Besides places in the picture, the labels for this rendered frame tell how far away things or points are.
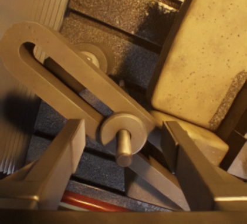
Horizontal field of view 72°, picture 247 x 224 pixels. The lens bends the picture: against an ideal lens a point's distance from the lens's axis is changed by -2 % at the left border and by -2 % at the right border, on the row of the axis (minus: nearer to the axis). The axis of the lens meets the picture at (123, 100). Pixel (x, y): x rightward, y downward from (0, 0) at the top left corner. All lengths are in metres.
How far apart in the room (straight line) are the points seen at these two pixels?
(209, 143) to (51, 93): 0.18
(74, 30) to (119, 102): 0.29
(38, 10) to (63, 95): 0.37
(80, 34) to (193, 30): 0.26
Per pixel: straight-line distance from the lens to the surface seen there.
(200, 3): 0.23
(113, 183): 0.54
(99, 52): 0.27
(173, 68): 0.22
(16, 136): 0.60
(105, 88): 0.15
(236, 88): 0.25
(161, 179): 0.20
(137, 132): 0.15
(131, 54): 0.40
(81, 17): 0.44
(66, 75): 0.18
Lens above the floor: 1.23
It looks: 74 degrees down
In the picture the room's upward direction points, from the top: 177 degrees clockwise
